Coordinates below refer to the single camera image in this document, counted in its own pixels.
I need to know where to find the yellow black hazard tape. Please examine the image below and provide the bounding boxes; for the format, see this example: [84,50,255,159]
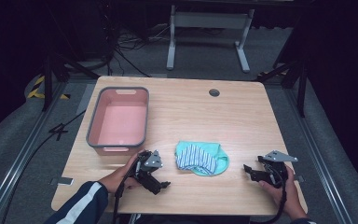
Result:
[26,76,72,101]

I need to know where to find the white metal desk frame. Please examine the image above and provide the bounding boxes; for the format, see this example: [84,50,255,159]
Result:
[166,4,255,75]

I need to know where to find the person's left hand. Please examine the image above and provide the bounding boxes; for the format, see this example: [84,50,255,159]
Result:
[98,150,147,194]

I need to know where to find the bundle of black floor cables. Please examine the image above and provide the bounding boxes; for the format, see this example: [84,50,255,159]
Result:
[101,12,172,78]

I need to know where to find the pink basket with grey rim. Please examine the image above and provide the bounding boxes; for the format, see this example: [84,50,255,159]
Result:
[86,86,150,157]

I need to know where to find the black floor cable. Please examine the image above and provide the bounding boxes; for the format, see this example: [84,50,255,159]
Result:
[0,109,87,224]

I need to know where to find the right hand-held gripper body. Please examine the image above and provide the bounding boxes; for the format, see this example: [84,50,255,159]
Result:
[257,150,298,189]

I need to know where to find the black tape cross mark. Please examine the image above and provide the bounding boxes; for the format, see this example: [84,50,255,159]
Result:
[48,122,70,142]

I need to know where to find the teal and striped cloth garment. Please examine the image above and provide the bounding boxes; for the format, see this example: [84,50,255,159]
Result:
[174,140,230,177]

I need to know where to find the aluminium floor rail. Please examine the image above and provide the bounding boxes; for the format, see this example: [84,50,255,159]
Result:
[283,87,355,224]
[0,81,68,224]

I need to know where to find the person's right hand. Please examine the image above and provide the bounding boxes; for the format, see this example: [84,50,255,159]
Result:
[258,164,310,220]

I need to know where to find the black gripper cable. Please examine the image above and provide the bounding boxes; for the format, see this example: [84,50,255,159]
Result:
[255,166,289,224]
[111,166,139,224]

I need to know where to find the black metal stand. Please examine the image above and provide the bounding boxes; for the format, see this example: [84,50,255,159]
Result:
[41,52,101,112]
[255,59,310,119]

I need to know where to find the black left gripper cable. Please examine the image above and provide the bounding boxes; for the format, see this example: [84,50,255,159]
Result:
[111,166,139,224]

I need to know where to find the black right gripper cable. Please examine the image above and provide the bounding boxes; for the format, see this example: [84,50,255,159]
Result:
[255,166,289,224]

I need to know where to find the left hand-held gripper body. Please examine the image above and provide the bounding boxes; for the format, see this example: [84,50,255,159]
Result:
[132,149,164,192]

